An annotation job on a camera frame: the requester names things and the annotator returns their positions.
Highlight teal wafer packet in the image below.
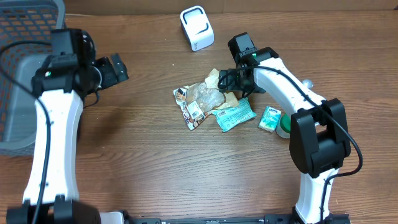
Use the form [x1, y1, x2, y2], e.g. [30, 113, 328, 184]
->
[213, 98, 257, 133]

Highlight teal tissue pack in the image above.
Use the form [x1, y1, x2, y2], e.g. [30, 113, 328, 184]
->
[258, 106, 282, 133]

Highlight brown snack bag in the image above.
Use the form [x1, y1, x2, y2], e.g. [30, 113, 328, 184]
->
[173, 68, 239, 131]

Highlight green lidded jar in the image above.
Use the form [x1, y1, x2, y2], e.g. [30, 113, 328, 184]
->
[275, 114, 291, 139]

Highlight yellow dish soap bottle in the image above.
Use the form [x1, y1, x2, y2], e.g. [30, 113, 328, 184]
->
[302, 79, 313, 89]

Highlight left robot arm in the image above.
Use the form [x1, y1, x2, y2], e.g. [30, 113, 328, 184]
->
[1, 29, 130, 223]

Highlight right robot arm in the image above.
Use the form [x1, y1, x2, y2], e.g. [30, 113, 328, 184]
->
[218, 32, 351, 223]

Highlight white barcode scanner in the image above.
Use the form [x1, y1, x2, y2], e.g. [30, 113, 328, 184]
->
[180, 6, 215, 52]

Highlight grey plastic shopping basket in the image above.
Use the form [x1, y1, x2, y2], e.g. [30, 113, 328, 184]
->
[1, 0, 65, 156]

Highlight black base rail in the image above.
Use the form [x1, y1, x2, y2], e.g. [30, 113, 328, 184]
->
[124, 213, 351, 224]

